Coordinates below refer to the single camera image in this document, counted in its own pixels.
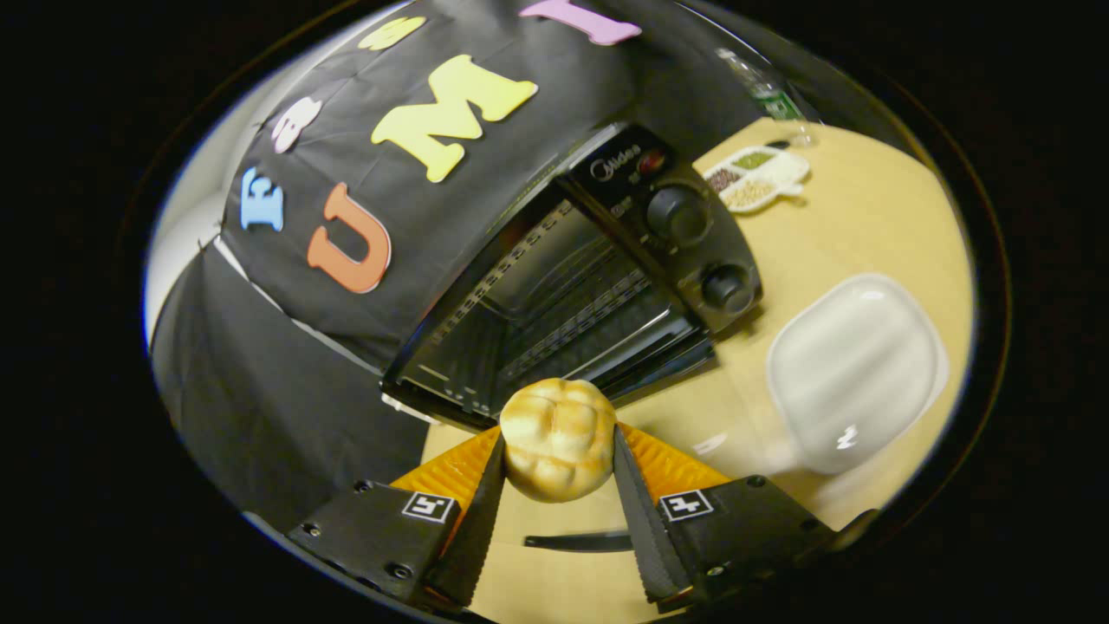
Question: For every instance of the clear plastic bottle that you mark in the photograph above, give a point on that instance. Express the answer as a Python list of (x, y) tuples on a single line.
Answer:
[(775, 100)]

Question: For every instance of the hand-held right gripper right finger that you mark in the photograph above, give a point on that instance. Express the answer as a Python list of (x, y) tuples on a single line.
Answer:
[(641, 529)]

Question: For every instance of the golden bread bun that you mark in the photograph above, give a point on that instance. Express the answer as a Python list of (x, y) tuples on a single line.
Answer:
[(559, 438)]

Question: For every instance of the black electric oven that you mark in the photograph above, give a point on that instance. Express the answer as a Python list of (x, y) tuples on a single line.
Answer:
[(676, 217)]

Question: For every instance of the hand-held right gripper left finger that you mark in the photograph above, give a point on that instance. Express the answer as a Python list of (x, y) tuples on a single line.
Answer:
[(481, 537)]

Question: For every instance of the white divided grain dish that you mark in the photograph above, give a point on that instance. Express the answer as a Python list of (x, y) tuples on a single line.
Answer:
[(780, 173)]

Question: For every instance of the white square plate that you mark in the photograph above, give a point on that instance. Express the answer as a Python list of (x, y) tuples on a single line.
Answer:
[(853, 364)]

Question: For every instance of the black flat strip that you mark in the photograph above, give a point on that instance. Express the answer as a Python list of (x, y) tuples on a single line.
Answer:
[(576, 542)]

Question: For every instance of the black backdrop cloth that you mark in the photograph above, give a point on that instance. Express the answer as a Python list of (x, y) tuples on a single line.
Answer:
[(286, 416)]

